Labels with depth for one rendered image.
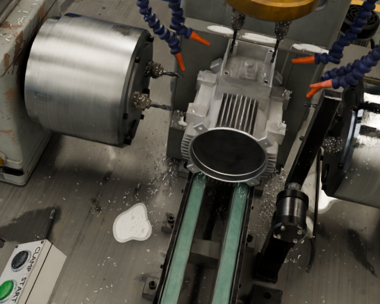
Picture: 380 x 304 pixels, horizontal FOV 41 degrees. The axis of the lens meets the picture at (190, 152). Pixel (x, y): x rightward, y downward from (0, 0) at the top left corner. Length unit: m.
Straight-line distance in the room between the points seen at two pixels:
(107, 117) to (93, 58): 0.11
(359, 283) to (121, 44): 0.70
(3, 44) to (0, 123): 0.17
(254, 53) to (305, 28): 0.16
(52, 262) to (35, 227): 0.36
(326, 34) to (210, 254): 0.54
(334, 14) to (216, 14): 0.26
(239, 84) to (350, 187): 0.28
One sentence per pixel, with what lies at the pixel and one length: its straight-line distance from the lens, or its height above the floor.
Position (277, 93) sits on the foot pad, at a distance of 1.08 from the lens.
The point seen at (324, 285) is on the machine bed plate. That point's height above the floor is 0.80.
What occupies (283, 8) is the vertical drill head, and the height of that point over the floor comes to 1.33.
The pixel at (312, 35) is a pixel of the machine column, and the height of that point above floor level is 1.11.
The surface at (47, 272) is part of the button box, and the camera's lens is 0.81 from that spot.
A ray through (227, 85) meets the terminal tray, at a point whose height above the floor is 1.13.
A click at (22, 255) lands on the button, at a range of 0.82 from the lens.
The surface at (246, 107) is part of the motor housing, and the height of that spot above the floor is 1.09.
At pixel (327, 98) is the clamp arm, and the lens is 0.83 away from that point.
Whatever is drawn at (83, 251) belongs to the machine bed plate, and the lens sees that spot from 1.12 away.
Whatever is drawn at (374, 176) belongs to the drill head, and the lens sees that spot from 0.99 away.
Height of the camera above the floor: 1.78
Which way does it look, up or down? 49 degrees down
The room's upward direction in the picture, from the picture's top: 9 degrees clockwise
